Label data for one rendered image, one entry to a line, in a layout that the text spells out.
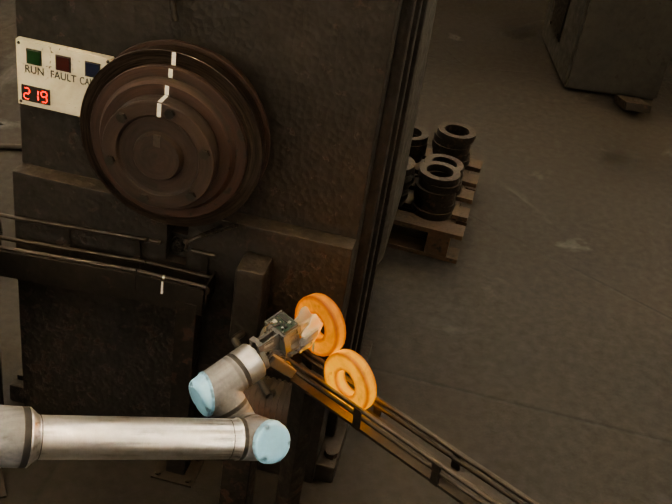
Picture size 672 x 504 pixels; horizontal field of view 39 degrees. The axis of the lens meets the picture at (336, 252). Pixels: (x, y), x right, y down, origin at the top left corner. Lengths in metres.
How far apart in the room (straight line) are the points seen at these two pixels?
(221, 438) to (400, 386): 1.53
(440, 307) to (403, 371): 0.47
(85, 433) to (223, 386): 0.36
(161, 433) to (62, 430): 0.19
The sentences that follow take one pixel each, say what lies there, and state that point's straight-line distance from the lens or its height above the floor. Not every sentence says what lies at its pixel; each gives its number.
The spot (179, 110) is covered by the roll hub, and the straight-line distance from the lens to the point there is 2.22.
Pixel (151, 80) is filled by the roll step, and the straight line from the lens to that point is 2.28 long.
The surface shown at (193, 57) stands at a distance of 2.25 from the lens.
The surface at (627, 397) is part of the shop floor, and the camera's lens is 3.72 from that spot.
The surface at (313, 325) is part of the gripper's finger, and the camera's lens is 2.24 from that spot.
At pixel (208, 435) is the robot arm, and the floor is 0.80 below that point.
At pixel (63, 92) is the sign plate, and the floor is 1.12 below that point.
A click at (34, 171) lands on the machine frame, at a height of 0.87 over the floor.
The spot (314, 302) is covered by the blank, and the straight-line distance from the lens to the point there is 2.26.
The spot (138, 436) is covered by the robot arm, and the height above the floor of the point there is 0.83.
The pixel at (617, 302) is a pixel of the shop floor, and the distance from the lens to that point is 4.24.
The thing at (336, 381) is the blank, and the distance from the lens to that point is 2.30.
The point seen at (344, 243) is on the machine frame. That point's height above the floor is 0.87.
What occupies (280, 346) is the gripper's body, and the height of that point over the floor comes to 0.81.
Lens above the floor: 2.17
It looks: 32 degrees down
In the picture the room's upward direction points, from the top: 9 degrees clockwise
